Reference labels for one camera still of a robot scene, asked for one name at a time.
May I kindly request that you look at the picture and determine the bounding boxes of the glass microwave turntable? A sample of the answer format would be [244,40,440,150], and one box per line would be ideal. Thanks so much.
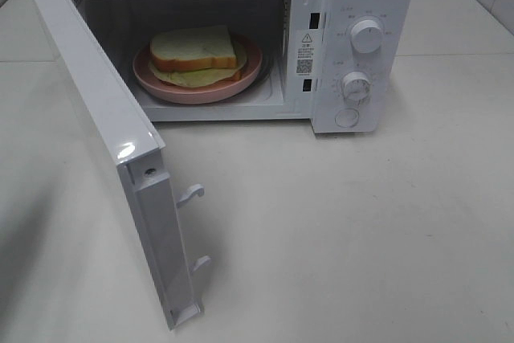
[255,52,275,87]

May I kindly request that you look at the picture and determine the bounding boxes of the white microwave oven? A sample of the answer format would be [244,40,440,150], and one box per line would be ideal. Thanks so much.
[72,0,410,133]

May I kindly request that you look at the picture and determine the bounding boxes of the white microwave knob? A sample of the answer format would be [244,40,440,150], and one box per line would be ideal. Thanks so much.
[342,71,372,103]
[349,17,384,54]

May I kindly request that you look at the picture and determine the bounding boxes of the pink round plate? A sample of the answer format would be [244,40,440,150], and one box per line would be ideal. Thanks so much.
[133,35,263,104]

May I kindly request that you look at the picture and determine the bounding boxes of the white lower microwave knob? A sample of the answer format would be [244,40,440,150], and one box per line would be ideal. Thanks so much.
[342,71,372,103]

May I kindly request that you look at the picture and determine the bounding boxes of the white upper microwave knob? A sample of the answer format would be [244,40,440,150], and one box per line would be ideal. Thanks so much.
[349,17,384,54]

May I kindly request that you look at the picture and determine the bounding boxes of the toast sandwich with lettuce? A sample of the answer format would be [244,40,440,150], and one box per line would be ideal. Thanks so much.
[149,25,247,88]

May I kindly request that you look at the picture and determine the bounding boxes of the white microwave door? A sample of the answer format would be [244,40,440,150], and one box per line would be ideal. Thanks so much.
[34,0,211,329]

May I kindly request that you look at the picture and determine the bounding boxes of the round door release button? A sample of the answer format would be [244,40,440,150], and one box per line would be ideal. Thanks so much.
[334,108,359,128]

